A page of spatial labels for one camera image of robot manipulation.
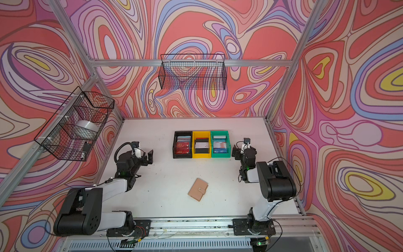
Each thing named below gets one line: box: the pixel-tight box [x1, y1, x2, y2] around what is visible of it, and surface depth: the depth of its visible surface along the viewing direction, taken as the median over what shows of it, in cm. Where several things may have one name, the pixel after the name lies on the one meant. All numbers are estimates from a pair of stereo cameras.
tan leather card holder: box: [187, 177, 209, 202], surface depth 86 cm
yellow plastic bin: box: [192, 131, 212, 159], surface depth 103 cm
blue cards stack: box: [213, 135, 228, 154], surface depth 103 cm
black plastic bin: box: [172, 131, 193, 159], surface depth 101 cm
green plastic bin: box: [210, 130, 231, 159], surface depth 103 cm
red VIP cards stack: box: [175, 135, 192, 155], surface depth 103 cm
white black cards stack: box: [194, 137, 210, 154], surface depth 104 cm
